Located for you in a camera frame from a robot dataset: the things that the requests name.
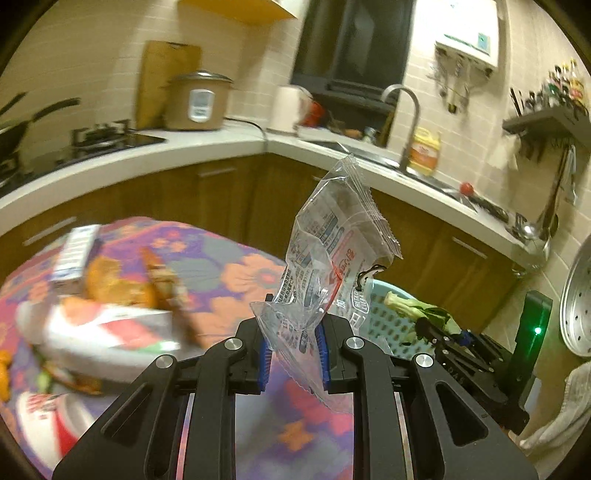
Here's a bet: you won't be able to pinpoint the paper instant noodle cup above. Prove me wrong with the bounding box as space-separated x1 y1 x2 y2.
15 296 181 383

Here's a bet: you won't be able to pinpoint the orange peel piece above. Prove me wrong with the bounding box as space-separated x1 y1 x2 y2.
85 255 157 309

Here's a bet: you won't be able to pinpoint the white blue milk carton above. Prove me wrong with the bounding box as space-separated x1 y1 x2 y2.
50 224 101 284

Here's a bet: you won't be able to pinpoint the clear plastic snack wrapper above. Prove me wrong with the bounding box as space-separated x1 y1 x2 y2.
250 155 402 412

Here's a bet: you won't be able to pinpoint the dark kitchen window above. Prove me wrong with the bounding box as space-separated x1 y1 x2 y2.
291 0 416 100

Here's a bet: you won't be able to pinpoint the light green plastic basket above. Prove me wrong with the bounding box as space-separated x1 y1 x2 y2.
352 279 434 360

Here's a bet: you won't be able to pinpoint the wooden cabinet fronts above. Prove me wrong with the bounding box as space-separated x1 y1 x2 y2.
1 154 518 330

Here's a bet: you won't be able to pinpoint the green vegetable scrap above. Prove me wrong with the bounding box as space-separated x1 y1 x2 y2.
384 291 463 338

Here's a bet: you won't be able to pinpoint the white cloth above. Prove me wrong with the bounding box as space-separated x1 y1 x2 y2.
519 362 591 456

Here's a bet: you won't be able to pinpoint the perforated metal steamer tray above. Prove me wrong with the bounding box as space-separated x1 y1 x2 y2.
560 236 591 359

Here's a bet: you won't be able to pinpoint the floral towel table cover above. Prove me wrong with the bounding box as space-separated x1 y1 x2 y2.
1 217 353 479

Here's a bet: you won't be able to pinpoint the white curved countertop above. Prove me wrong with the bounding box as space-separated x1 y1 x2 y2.
1 124 549 269

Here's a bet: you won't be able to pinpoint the red tomato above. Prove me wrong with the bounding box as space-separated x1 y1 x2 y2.
460 182 475 197

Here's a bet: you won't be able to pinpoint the curved metal sink faucet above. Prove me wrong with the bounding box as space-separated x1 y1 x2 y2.
381 84 421 175

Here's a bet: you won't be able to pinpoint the yellow dish soap bottle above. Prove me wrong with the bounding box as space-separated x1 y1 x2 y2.
409 127 441 176

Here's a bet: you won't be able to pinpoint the black gas stove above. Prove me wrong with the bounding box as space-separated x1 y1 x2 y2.
1 119 165 196

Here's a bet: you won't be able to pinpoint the brown rice cooker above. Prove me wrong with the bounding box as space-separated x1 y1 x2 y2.
163 70 233 131

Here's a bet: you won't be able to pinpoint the black frying pan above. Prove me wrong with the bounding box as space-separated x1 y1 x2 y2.
0 97 81 159

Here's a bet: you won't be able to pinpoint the white electric kettle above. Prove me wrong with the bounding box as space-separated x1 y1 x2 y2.
266 85 312 136

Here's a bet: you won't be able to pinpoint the white water heater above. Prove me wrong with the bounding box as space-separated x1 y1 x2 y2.
435 0 500 72

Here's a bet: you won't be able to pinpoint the wooden cutting board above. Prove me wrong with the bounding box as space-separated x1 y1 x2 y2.
135 40 201 130

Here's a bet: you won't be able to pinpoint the yellow upper cabinet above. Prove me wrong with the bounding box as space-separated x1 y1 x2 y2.
180 0 297 26

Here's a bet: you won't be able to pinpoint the dark wall shelf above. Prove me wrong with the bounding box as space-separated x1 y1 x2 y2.
502 106 591 150

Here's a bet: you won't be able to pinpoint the black power cord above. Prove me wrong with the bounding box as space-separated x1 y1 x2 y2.
223 115 270 153

